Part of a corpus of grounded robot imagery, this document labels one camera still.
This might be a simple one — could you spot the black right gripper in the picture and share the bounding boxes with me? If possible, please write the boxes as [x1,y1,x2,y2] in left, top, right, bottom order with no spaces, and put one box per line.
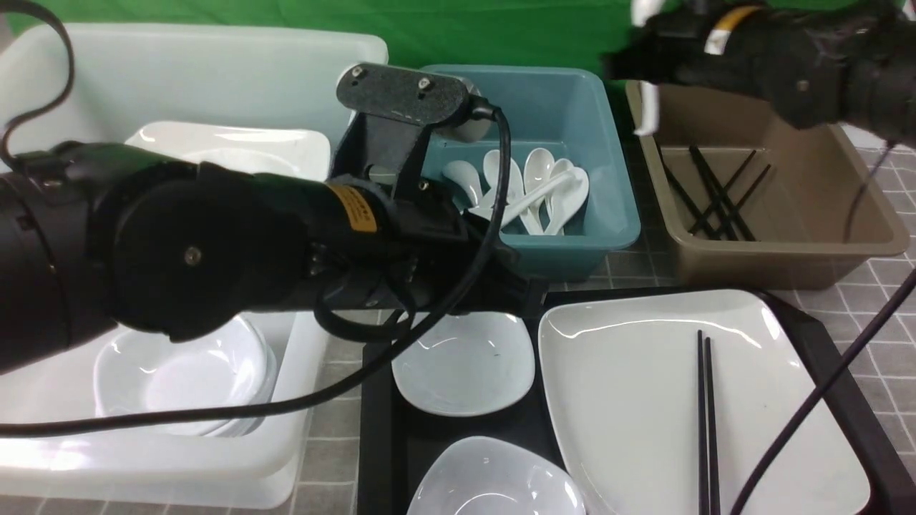
[600,6,716,90]

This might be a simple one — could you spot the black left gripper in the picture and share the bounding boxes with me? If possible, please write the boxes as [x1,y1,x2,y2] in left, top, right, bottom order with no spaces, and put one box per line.
[372,182,547,318]

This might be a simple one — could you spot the white ceramic soup spoon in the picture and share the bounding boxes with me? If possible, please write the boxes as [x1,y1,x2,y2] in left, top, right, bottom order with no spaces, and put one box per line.
[500,167,585,228]

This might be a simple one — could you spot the small white dish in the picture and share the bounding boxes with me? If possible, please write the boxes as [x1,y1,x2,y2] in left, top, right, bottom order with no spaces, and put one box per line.
[391,312,535,418]

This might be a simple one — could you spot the large white square plate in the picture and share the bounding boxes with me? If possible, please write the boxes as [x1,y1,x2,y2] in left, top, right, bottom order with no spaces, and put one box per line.
[537,289,872,515]

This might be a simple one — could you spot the small white bowl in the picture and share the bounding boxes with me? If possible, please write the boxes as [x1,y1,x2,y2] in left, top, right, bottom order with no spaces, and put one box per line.
[408,436,587,514]

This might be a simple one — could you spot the black chopstick gold tip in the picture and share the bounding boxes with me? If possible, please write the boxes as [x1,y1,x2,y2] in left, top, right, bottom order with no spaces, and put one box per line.
[696,330,712,514]

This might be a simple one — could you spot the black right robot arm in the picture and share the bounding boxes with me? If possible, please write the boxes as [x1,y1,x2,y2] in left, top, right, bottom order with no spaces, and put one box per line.
[601,1,915,147]

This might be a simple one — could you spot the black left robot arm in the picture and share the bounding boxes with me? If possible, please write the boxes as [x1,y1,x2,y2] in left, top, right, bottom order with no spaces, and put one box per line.
[1,142,547,373]

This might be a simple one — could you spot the white spoon in bin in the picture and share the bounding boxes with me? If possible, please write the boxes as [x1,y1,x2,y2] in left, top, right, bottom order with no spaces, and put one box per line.
[544,159,590,235]
[442,160,484,207]
[522,147,555,195]
[483,149,545,235]

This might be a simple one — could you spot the teal plastic bin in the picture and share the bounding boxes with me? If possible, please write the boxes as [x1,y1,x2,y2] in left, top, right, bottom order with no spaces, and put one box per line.
[427,64,641,283]

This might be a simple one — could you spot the stack of white plates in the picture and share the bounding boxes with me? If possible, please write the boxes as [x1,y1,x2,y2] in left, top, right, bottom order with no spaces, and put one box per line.
[125,121,331,182]

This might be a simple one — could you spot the black chopsticks in bin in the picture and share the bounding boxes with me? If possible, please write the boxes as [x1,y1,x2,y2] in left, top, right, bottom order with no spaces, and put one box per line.
[657,144,772,242]

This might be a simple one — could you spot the brown plastic bin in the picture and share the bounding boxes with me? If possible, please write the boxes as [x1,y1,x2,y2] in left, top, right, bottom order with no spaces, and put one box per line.
[639,86,910,290]

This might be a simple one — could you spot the green backdrop cloth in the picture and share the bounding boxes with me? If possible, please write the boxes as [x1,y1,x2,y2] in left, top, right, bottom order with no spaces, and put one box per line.
[42,1,630,113]

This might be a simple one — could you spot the white plastic tub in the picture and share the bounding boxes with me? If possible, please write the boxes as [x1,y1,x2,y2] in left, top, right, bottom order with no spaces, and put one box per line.
[1,24,387,514]

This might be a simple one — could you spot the stack of white bowls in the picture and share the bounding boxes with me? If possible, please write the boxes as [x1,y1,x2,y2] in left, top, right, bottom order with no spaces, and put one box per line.
[94,316,278,417]

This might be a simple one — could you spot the grey checked tablecloth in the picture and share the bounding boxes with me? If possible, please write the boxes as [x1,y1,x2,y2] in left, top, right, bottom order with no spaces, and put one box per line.
[2,143,914,514]

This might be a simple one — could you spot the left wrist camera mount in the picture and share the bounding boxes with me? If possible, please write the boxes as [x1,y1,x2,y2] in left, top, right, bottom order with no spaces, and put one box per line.
[328,62,497,202]

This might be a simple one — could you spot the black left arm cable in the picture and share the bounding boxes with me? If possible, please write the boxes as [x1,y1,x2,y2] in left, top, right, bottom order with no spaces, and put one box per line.
[0,0,513,438]

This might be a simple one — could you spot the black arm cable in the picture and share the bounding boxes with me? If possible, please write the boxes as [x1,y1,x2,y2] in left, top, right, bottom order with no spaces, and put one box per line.
[0,0,513,438]
[729,139,916,515]

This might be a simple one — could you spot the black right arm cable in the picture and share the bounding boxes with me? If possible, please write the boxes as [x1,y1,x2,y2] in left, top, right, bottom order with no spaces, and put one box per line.
[729,139,916,515]

